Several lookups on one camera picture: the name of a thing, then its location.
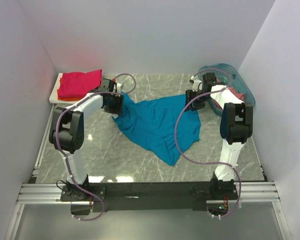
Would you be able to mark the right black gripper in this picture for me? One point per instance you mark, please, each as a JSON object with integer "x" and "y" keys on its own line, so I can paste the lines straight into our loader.
{"x": 196, "y": 106}

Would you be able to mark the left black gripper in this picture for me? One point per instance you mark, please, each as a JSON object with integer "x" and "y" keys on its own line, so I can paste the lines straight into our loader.
{"x": 118, "y": 108}

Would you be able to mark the blue t-shirt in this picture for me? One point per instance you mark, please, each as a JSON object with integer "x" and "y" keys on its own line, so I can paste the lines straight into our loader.
{"x": 151, "y": 125}

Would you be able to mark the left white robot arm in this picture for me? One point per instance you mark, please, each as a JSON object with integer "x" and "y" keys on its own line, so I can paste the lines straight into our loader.
{"x": 67, "y": 132}

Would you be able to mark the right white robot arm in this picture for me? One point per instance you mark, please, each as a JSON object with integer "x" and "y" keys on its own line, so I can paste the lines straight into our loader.
{"x": 236, "y": 127}

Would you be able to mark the teal plastic basket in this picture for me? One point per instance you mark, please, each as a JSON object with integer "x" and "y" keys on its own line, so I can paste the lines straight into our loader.
{"x": 238, "y": 84}

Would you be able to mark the folded magenta t-shirt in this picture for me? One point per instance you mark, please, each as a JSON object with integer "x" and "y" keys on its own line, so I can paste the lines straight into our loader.
{"x": 80, "y": 83}

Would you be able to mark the salmon pink t-shirt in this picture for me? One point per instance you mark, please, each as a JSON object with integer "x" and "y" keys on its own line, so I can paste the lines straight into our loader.
{"x": 229, "y": 95}

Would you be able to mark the folded white t-shirt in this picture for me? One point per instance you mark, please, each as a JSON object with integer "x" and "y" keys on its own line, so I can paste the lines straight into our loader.
{"x": 62, "y": 100}

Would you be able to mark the black base beam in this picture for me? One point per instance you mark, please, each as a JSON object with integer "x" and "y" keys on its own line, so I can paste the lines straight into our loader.
{"x": 124, "y": 196}

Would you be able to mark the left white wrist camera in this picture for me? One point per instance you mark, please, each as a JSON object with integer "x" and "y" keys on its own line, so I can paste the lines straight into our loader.
{"x": 118, "y": 87}

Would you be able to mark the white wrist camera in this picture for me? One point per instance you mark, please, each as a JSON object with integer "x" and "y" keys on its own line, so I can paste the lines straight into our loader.
{"x": 197, "y": 84}
{"x": 118, "y": 87}

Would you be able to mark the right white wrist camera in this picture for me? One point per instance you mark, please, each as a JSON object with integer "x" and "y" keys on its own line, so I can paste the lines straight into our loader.
{"x": 197, "y": 84}

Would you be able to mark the aluminium frame rail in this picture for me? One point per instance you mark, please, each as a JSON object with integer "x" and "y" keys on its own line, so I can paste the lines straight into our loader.
{"x": 110, "y": 158}

